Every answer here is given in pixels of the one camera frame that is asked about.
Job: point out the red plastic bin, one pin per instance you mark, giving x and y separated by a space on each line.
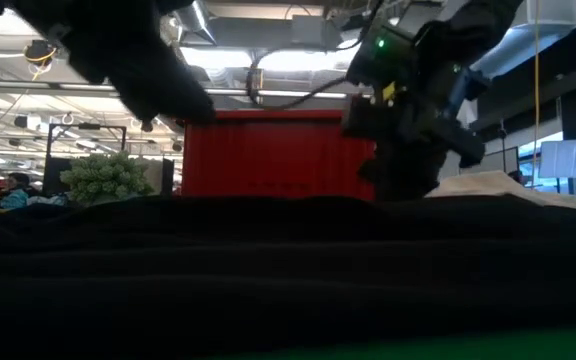
278 155

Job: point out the artificial green potted plant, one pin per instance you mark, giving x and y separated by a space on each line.
105 177

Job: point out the silver ventilation duct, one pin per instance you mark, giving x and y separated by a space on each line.
195 20

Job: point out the black metal frame stand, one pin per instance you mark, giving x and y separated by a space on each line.
50 150

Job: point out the cream garment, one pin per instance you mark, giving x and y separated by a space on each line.
493 185

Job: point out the long ceiling light tube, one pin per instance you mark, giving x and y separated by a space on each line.
278 93

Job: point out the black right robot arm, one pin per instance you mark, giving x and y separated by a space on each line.
468 30

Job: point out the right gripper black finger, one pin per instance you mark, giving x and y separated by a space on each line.
408 177

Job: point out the black garment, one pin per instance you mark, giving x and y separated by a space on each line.
268 270

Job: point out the white screen panel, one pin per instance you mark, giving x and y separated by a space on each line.
567 159

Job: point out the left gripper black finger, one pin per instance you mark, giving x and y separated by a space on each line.
188 102

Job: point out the grey partition panel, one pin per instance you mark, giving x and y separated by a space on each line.
493 160

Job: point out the person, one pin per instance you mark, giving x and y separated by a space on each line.
15 195

